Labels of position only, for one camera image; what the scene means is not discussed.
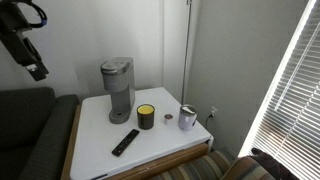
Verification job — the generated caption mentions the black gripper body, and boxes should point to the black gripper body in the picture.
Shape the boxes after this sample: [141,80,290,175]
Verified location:
[0,31,44,67]

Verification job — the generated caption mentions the grey coffee machine lid handle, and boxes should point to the grey coffee machine lid handle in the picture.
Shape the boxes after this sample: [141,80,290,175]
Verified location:
[100,57,134,75]

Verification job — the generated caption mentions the grey Keurig coffee machine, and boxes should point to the grey Keurig coffee machine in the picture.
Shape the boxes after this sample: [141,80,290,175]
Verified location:
[100,57,136,125]

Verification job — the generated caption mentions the dark grey sofa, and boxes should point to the dark grey sofa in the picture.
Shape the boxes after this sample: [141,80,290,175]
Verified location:
[0,87,80,180]

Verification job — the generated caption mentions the black remote control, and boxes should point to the black remote control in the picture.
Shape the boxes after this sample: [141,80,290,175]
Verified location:
[111,128,141,158]

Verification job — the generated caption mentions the yellow candle in dark jar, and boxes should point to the yellow candle in dark jar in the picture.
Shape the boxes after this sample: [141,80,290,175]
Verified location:
[136,103,156,131]

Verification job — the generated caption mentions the small black flat strip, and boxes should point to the small black flat strip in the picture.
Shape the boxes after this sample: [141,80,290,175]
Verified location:
[89,173,109,180]

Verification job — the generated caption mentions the small coffee pod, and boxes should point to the small coffee pod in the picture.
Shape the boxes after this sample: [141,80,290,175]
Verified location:
[164,113,174,126]

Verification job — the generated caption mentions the thin metal pole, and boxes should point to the thin metal pole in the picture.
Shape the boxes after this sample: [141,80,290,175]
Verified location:
[180,0,193,105]

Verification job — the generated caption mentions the striped upholstered armchair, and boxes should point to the striped upholstered armchair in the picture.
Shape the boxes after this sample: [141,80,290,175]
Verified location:
[146,148,278,180]

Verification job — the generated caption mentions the dark brown cloth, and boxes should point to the dark brown cloth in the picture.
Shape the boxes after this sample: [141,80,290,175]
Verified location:
[250,147,300,180]

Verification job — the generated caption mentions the white window blinds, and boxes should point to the white window blinds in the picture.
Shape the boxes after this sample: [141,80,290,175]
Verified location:
[238,0,320,180]

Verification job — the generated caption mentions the wooden side table frame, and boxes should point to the wooden side table frame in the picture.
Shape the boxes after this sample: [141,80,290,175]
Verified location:
[60,103,214,180]

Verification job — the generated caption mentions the white mug with handle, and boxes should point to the white mug with handle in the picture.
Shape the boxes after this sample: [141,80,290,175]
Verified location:
[177,104,198,132]

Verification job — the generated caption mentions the black power plug cable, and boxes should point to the black power plug cable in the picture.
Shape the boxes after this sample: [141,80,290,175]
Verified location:
[204,113,215,132]

